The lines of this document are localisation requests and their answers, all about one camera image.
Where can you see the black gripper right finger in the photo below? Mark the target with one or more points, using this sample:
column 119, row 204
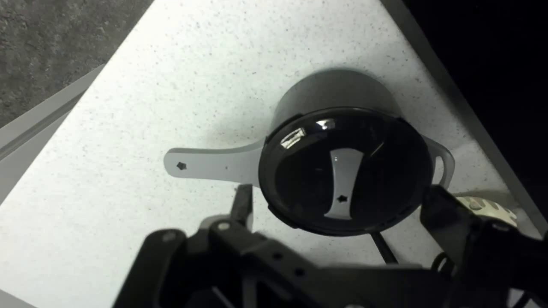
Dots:
column 448, row 216

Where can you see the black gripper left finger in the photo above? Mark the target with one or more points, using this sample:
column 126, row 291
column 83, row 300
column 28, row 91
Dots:
column 242, row 205

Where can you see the black glass cooktop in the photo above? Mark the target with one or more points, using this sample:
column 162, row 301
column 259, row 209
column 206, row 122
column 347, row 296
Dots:
column 502, row 69

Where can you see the white tape label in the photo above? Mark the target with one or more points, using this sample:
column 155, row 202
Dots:
column 485, row 207

